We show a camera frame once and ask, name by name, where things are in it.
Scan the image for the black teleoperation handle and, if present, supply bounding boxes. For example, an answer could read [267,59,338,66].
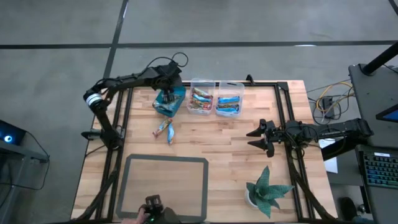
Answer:
[138,194,181,224]

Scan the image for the red orange granola bar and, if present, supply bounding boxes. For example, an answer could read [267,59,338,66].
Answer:
[152,117,174,138]

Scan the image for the black diagonal stand bar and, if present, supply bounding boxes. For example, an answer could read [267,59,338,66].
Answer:
[322,136,358,162]

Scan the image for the clear plastic bin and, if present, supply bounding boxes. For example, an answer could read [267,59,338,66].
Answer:
[215,80,246,118]
[186,77,216,116]

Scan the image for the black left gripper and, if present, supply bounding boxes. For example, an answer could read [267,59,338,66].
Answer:
[152,63,184,105]

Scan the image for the yellow cable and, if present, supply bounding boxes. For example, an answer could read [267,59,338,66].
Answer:
[315,80,354,113]

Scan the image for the teal plastic bin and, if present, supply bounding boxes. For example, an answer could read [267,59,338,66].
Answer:
[152,85,187,118]

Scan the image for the person's hand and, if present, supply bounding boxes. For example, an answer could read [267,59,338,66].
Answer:
[119,207,150,224]

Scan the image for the grey-edged textured mat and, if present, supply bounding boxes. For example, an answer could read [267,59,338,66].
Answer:
[115,154,210,222]

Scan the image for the backlit black keyboard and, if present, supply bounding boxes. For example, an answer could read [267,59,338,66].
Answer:
[363,154,398,189]

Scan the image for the black workstation desk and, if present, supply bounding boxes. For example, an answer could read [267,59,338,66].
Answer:
[348,63,398,149]

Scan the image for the yellow snack bag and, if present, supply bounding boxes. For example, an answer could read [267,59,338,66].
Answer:
[167,123,175,146]

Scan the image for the white plant pot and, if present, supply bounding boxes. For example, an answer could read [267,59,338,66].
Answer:
[244,186,259,208]

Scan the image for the black pole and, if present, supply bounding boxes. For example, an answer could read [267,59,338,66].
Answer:
[362,42,398,75]

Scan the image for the grey metal stand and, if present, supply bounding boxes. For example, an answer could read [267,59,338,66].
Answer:
[0,141,50,224]

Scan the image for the black aluminium rig frame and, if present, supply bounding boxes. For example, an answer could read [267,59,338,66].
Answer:
[71,74,338,223]

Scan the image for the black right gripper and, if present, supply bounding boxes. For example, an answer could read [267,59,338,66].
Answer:
[246,118,290,158]

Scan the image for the green snake plant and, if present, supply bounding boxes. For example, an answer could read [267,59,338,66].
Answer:
[245,165,295,219]

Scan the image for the black computer with blue light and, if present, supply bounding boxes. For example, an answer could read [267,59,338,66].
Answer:
[0,119,27,146]

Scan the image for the white paper sheet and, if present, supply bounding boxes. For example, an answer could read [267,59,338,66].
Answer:
[318,138,339,174]

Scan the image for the black tablet screen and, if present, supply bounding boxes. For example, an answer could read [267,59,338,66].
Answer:
[375,104,398,123]

